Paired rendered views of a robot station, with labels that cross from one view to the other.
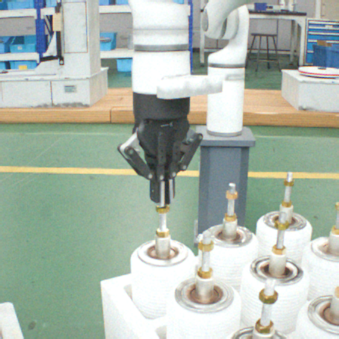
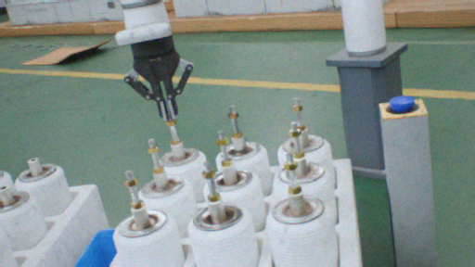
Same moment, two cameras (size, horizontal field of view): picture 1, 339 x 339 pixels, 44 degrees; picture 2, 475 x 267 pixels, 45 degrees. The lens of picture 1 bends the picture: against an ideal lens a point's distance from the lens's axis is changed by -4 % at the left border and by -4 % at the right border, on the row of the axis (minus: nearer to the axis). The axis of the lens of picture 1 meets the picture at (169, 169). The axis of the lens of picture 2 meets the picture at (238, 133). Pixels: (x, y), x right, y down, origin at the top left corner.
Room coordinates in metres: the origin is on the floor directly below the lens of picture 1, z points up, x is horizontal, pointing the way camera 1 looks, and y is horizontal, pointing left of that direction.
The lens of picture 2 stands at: (-0.14, -0.72, 0.66)
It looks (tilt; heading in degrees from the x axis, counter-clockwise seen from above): 21 degrees down; 39
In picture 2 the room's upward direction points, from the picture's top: 11 degrees counter-clockwise
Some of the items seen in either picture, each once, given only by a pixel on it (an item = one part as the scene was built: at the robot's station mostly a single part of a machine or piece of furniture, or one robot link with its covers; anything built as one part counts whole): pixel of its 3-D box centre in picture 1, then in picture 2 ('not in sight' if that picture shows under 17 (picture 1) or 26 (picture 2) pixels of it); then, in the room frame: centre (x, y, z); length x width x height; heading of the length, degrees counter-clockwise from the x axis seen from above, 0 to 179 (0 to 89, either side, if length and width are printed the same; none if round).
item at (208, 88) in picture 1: (169, 66); (144, 18); (0.55, 0.00, 0.52); 0.11 x 0.09 x 0.06; 36
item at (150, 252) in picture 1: (163, 253); (179, 158); (0.56, 0.01, 0.25); 0.08 x 0.08 x 0.01
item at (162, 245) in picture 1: (163, 245); (178, 151); (0.56, 0.01, 0.26); 0.02 x 0.02 x 0.03
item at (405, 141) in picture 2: not in sight; (409, 193); (0.71, -0.37, 0.16); 0.07 x 0.07 x 0.31; 27
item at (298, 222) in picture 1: (284, 221); (302, 145); (0.67, -0.20, 0.25); 0.08 x 0.08 x 0.01
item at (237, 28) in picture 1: (227, 36); not in sight; (1.09, -0.14, 0.54); 0.09 x 0.09 x 0.17; 14
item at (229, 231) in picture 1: (229, 228); (238, 145); (0.62, -0.10, 0.26); 0.02 x 0.02 x 0.03
